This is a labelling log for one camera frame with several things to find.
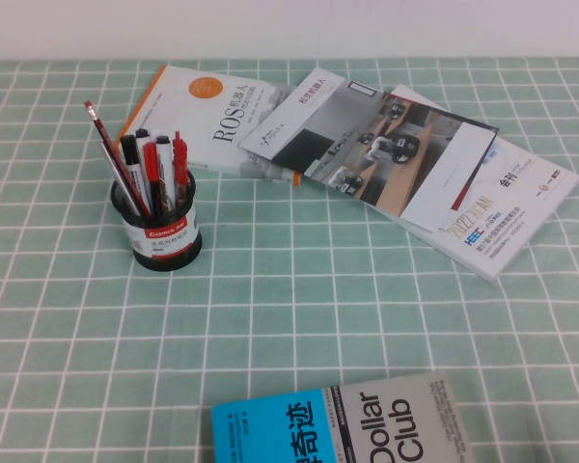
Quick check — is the white ROS book orange spine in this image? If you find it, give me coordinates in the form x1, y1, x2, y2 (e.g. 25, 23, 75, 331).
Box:
119, 64, 303, 188

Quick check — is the white 2022 XI'AN catalogue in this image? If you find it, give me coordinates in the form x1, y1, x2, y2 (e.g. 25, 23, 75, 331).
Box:
380, 84, 579, 285

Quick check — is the red cap marker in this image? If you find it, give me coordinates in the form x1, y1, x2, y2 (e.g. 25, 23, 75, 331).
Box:
142, 141, 164, 214

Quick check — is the grey blue Dollar Club book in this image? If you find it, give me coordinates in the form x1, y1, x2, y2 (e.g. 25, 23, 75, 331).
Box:
210, 369, 479, 463

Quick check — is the green checkered tablecloth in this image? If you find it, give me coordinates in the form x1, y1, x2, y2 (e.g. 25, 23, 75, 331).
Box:
0, 57, 579, 463

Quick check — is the red black striped pencil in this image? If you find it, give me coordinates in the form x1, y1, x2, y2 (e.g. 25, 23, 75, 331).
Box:
83, 100, 153, 219

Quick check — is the red click pen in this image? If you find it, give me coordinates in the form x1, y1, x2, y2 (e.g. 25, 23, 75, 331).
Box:
172, 130, 190, 204

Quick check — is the silver pen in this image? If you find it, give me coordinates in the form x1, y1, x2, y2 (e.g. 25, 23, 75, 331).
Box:
98, 140, 142, 217

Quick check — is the black mesh pen holder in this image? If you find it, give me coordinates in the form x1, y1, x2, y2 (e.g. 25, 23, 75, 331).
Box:
109, 168, 205, 273

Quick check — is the robot photo brochure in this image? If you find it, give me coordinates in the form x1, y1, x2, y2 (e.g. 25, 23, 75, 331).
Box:
237, 67, 501, 232

